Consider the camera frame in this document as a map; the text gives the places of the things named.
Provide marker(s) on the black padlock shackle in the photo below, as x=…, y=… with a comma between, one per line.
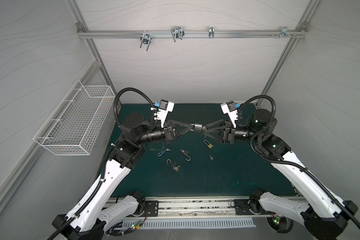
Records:
x=186, y=154

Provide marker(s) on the white wire basket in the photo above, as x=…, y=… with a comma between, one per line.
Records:
x=73, y=127

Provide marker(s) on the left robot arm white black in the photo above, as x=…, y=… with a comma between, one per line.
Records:
x=84, y=220

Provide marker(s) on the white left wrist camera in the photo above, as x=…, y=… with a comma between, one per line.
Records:
x=161, y=110

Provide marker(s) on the silver padlock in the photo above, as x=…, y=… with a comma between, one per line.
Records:
x=198, y=128

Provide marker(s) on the black padlock with keys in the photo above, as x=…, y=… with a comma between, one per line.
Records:
x=173, y=165

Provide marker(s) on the aluminium wall rail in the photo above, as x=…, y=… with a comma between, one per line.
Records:
x=189, y=34

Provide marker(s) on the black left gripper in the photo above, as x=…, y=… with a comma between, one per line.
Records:
x=168, y=129

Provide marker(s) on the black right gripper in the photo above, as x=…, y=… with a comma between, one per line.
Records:
x=228, y=134

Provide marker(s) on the white slotted cable duct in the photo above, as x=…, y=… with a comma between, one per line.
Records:
x=205, y=223

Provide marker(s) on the brass padlock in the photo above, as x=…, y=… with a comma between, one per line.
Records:
x=208, y=144

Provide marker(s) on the metal hook bracket right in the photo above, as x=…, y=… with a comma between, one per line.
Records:
x=284, y=33

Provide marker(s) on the metal u hook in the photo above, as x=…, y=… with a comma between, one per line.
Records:
x=177, y=33
x=145, y=39

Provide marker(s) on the metal U hook left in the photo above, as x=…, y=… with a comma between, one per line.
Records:
x=145, y=39

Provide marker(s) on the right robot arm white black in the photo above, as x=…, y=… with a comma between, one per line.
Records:
x=324, y=214

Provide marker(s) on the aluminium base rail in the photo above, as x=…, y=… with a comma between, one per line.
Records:
x=226, y=207

